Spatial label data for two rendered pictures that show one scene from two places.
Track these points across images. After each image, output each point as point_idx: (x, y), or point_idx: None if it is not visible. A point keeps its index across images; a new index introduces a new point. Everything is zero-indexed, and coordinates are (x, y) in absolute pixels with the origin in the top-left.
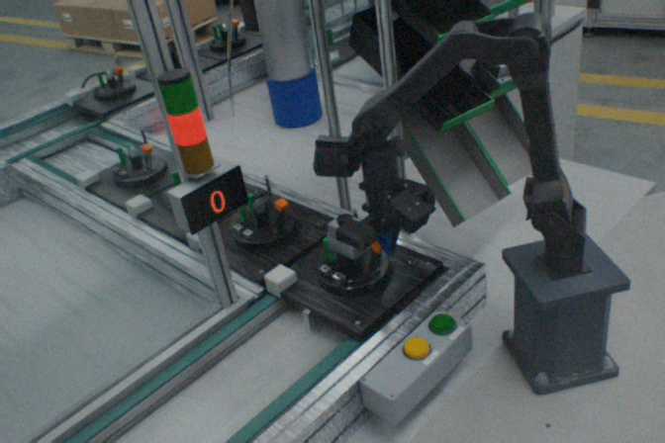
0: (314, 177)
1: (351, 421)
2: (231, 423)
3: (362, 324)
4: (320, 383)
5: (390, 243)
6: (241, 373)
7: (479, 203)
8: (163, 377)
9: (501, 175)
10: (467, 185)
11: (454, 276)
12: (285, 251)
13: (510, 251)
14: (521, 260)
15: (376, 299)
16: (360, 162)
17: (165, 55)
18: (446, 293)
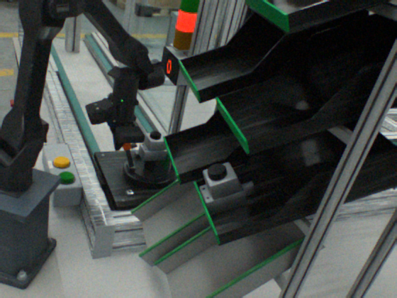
0: (356, 272)
1: None
2: (98, 126)
3: (99, 155)
4: (80, 135)
5: (113, 137)
6: None
7: (153, 244)
8: (140, 115)
9: (163, 256)
10: (170, 232)
11: (101, 208)
12: None
13: (54, 177)
14: (40, 175)
15: (114, 168)
16: (140, 85)
17: None
18: (89, 195)
